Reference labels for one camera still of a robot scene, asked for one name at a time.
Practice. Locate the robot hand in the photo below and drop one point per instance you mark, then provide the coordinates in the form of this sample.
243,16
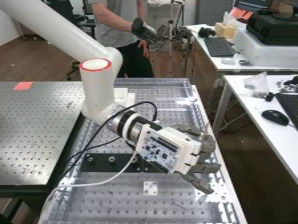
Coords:
170,150

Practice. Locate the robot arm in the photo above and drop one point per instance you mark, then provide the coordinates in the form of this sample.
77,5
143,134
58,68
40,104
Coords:
94,86

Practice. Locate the white plastic container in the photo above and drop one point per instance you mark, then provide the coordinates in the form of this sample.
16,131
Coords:
260,53

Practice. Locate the black plate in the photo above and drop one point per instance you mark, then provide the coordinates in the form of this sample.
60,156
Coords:
104,163

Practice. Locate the clear box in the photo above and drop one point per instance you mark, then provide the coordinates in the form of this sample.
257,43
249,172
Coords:
133,203

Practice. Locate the small white box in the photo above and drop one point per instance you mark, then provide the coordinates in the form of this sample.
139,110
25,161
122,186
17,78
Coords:
123,97

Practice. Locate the white desk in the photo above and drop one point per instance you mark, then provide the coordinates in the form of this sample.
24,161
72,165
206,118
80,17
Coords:
213,63
257,110

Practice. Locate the black mouse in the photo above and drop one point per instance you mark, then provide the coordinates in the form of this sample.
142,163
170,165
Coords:
274,117

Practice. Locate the clear plastic bag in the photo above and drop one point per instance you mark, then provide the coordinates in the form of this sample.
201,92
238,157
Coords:
257,85

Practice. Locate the black keyboard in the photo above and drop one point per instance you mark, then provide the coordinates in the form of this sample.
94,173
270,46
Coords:
290,108
218,46

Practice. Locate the cardboard box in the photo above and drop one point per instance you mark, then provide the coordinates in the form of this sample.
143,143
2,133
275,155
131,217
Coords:
225,30

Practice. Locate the red tape patch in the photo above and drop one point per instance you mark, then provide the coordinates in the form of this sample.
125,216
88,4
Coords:
22,86

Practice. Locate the person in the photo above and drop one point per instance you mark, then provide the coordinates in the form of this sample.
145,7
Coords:
115,26

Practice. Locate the black equipment case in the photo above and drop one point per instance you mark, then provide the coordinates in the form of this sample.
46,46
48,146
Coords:
274,28

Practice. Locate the black office chair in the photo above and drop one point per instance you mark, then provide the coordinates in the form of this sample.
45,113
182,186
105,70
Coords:
70,15

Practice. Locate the small white square bracket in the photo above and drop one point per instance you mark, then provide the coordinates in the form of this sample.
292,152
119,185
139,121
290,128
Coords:
150,188

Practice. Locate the camera tripod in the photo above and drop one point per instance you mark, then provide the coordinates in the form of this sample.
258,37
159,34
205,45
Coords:
171,36

